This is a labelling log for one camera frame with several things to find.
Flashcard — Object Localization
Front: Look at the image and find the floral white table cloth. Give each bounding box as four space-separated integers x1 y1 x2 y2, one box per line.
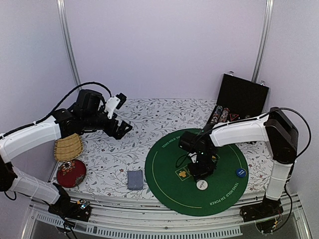
48 99 280 200

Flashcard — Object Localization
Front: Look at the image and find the aluminium frame post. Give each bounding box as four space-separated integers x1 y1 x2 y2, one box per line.
251 0 274 83
56 0 81 86

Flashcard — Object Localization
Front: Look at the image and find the red floral round cushion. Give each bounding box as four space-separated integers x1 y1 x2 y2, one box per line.
56 159 87 188

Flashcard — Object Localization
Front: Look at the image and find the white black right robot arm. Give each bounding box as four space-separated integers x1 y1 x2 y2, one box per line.
178 107 301 222

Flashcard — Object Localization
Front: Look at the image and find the blue playing card deck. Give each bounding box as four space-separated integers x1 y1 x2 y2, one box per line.
127 170 144 191

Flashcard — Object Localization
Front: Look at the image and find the left aluminium frame post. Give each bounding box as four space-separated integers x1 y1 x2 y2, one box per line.
56 0 81 86

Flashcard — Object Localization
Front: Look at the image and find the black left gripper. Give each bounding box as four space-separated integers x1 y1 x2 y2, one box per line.
83 107 134 139

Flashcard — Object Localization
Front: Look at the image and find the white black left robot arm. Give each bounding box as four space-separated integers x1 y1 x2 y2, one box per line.
0 89 132 219

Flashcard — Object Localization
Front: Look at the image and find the blue blind button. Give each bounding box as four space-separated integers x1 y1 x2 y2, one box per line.
236 168 247 178

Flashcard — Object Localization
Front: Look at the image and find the black poker chip case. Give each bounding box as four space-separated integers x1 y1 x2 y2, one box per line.
212 74 270 121

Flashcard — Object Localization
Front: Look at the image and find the woven bamboo basket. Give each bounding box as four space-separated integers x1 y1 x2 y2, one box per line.
54 133 83 162

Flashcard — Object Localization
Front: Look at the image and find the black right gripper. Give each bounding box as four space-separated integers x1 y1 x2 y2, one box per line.
187 151 217 184

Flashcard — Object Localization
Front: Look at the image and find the round green poker mat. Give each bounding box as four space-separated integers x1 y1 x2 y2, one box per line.
145 128 249 216

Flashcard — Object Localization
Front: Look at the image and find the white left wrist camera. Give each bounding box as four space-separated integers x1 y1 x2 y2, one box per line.
105 93 127 120

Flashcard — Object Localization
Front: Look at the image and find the white dealer button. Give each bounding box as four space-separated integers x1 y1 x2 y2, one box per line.
196 179 208 191

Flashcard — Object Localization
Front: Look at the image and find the right aluminium frame post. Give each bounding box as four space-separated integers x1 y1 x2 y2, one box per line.
251 0 274 83

